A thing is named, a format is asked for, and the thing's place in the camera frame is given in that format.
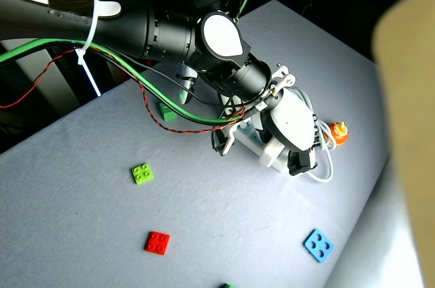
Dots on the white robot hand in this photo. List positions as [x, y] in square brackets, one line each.
[292, 121]
[188, 79]

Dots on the white power strip blue sockets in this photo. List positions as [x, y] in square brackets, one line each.
[249, 140]

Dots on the green number seven block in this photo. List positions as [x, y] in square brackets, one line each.
[169, 114]

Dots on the orange toy fruit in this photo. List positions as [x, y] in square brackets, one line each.
[339, 132]

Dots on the green four-stud toy brick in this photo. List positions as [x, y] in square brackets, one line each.
[142, 173]

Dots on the beige blurred panel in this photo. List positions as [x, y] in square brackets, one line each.
[408, 114]

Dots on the blue four-hole block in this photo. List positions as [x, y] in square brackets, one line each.
[318, 245]

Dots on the grey table cloth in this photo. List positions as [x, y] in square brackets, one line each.
[204, 216]

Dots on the red four-stud toy brick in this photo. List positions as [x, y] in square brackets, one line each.
[158, 242]

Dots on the dark green block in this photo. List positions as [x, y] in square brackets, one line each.
[228, 285]

